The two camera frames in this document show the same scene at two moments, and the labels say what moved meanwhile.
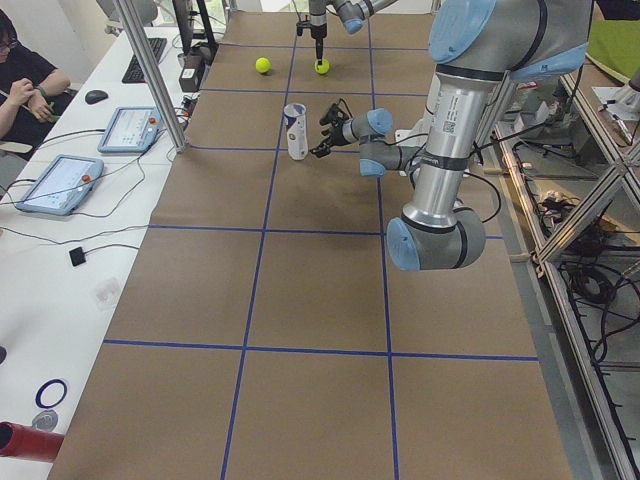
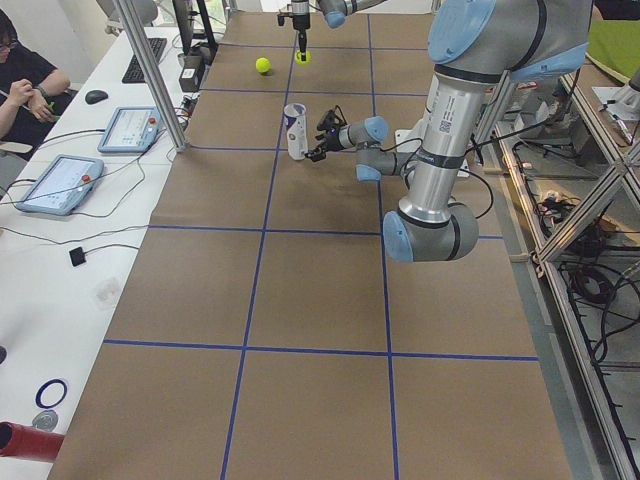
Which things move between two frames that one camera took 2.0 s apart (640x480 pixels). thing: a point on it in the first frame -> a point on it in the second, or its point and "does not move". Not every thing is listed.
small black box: [190, 73] does not move
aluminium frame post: [158, 83] does not move
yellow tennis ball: [322, 68] -> [298, 57]
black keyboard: [134, 74] does not move
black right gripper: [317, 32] -> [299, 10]
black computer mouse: [95, 96] does not move
